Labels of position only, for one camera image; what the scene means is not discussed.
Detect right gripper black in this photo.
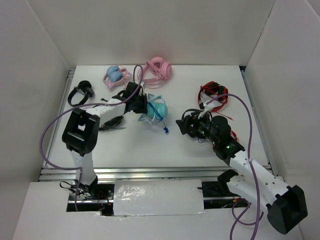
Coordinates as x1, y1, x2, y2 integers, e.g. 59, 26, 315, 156
176, 108, 219, 145

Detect teal cat ear headphones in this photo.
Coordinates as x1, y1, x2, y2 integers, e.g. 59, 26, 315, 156
138, 93, 168, 124

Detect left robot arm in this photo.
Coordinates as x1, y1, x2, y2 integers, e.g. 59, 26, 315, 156
62, 82, 148, 200

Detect red white headphones under arm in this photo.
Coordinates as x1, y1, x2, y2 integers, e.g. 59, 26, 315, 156
231, 130, 239, 142

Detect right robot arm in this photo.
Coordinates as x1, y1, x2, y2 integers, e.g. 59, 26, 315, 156
176, 113, 308, 235

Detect pink blue cat headphones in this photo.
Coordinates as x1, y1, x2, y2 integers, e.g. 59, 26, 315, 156
102, 65, 132, 90

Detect pink over-ear headphones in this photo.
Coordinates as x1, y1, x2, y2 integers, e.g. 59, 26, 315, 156
137, 57, 173, 89

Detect red black headphones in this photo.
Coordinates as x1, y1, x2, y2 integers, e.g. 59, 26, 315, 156
197, 81, 233, 120

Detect black headphones far left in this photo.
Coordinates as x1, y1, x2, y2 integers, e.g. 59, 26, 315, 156
67, 80, 95, 110

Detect black headset with mic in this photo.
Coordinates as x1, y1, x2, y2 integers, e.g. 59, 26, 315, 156
98, 98, 127, 132

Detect white foam cover panel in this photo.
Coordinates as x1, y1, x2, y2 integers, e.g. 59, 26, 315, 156
113, 179, 205, 217

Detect black on-ear wired headphones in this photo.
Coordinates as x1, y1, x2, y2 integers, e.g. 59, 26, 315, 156
181, 108, 201, 120

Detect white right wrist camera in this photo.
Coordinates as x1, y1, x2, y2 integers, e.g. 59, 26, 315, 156
198, 100, 215, 119

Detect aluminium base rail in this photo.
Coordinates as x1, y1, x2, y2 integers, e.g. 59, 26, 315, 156
40, 166, 230, 176

